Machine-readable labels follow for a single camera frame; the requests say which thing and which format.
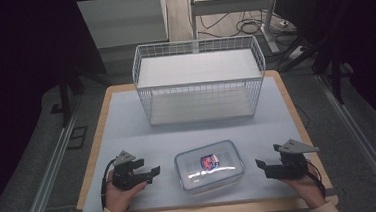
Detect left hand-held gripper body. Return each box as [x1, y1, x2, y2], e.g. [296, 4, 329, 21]
[109, 148, 150, 192]

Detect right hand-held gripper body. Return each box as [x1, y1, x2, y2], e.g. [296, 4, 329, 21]
[263, 137, 322, 183]

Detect clear plastic lidded container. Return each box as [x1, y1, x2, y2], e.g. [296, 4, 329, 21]
[173, 138, 248, 197]

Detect person's left hand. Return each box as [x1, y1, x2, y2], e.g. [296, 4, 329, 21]
[102, 168, 150, 212]

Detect person's right hand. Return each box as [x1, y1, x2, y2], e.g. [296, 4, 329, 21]
[279, 163, 328, 212]

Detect pale blue table mat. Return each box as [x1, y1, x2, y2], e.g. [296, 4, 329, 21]
[73, 73, 309, 212]

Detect black stand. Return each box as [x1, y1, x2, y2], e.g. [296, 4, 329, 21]
[310, 39, 355, 107]
[46, 68, 89, 130]

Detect white power strip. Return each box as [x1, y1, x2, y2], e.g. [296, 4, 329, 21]
[287, 45, 308, 61]

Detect white cabinet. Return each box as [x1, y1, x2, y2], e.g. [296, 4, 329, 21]
[75, 0, 171, 51]

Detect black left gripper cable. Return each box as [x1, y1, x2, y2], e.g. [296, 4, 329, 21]
[98, 158, 121, 210]

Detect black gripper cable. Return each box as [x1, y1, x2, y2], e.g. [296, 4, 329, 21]
[304, 161, 328, 200]
[98, 158, 121, 210]

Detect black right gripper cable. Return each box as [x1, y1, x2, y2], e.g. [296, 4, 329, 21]
[304, 161, 328, 200]

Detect aluminium floor rail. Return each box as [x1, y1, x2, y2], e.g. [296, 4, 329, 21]
[316, 69, 376, 212]
[9, 95, 91, 212]

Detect white wire basket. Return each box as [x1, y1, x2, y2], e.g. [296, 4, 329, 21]
[129, 33, 271, 129]

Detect black floor cables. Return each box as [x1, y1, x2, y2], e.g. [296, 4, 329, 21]
[199, 7, 297, 41]

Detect grey metal desk frame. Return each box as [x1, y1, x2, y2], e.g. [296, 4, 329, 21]
[188, 0, 286, 61]

